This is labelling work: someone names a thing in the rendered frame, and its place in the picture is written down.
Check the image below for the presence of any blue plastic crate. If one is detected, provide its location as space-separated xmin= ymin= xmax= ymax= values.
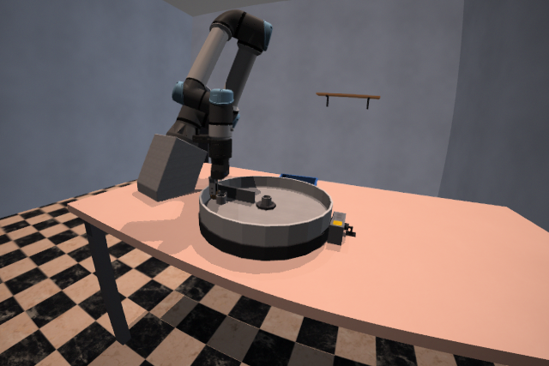
xmin=279 ymin=174 xmax=318 ymax=186

